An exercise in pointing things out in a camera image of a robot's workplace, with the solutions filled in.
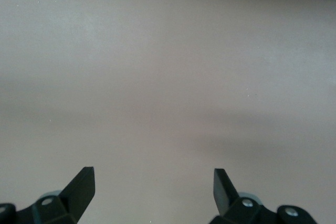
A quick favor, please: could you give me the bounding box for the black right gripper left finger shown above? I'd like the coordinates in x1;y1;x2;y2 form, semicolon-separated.
0;166;96;224

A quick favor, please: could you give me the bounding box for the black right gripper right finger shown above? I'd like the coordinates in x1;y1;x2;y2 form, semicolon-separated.
213;168;320;224

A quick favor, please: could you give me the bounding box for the brown table cover sheet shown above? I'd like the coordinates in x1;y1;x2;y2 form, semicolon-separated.
0;0;336;224

